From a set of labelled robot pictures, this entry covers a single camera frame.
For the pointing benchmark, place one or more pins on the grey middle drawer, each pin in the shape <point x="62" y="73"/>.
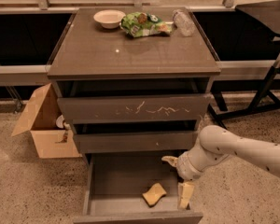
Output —
<point x="138" y="136"/>

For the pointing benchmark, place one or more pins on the grey drawer cabinet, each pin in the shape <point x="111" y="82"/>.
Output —
<point x="90" y="52"/>

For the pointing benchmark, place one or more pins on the clear plastic bottle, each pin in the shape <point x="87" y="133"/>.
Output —
<point x="183" y="22"/>

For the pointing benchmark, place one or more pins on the white item in box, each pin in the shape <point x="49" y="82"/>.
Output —
<point x="60" y="121"/>

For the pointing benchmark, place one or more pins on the grey bottom drawer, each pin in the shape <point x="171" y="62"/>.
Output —
<point x="116" y="182"/>

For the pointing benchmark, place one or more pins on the black side table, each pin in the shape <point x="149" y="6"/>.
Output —
<point x="268" y="13"/>

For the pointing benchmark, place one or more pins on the grey top drawer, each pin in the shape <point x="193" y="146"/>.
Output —
<point x="132" y="100"/>

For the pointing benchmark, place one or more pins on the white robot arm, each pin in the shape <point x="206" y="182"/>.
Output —
<point x="215" y="145"/>

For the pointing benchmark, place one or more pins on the green chip bag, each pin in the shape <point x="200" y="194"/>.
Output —
<point x="142" y="24"/>

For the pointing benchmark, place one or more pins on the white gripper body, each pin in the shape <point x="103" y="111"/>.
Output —
<point x="184" y="168"/>

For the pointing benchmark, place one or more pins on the open cardboard box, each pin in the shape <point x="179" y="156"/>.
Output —
<point x="39" y="119"/>

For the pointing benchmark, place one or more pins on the white bowl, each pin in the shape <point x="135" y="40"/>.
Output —
<point x="109" y="19"/>

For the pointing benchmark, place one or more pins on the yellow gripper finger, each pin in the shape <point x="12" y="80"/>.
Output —
<point x="171" y="160"/>
<point x="185" y="191"/>

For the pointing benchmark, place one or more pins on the yellow sponge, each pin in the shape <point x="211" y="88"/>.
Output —
<point x="154" y="194"/>

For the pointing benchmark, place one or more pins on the grey drawer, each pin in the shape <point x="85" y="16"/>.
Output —
<point x="116" y="182"/>
<point x="132" y="100"/>
<point x="138" y="136"/>

